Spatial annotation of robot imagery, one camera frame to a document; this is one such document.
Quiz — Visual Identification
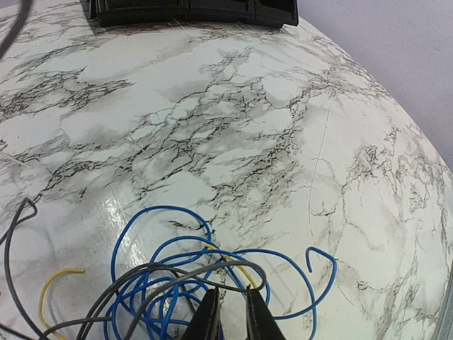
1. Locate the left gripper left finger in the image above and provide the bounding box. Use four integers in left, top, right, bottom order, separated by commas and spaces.
180, 288, 221, 340

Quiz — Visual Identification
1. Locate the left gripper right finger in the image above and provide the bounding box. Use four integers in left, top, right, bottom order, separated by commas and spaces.
246, 287, 283, 340

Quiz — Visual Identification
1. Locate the blue wire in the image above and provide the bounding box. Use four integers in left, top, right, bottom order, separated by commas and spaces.
110, 207, 338, 340

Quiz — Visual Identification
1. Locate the yellow wire bundle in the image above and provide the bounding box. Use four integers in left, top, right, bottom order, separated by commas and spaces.
38, 243, 259, 340

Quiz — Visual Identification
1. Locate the dark grey wire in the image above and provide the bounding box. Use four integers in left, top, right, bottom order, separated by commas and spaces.
0, 197, 267, 340

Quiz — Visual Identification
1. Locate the black compartment tray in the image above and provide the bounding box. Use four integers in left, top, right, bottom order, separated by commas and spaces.
88, 0, 299, 28

